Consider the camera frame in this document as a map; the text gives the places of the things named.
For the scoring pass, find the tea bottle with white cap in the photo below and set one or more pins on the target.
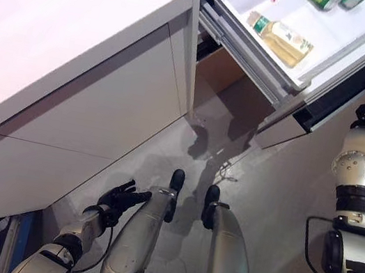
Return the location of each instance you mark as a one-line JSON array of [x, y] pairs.
[[284, 41]]

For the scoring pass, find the white fridge drawer steel front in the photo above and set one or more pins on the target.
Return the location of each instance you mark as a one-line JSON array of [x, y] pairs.
[[326, 80]]

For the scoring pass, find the silver right robot leg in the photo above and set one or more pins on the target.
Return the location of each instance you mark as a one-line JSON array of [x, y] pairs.
[[228, 257]]

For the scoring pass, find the silver robot leg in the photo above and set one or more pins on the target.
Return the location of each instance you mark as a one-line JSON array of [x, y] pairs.
[[228, 257], [140, 235]]

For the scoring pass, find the white counter cabinet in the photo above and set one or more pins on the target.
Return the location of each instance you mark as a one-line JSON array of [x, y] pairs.
[[56, 68]]

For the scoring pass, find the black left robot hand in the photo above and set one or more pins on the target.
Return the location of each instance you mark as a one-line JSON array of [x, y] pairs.
[[121, 200]]

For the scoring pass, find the white vertical side panel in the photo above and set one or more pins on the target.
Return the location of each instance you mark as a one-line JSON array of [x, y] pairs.
[[192, 39]]

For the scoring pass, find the silver left robot leg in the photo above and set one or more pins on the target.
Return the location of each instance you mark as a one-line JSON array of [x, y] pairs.
[[140, 235]]

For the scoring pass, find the steel bottom fridge drawer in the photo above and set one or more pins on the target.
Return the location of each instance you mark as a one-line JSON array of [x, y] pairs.
[[232, 95]]

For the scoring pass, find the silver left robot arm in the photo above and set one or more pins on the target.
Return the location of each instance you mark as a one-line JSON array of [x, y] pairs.
[[56, 252]]

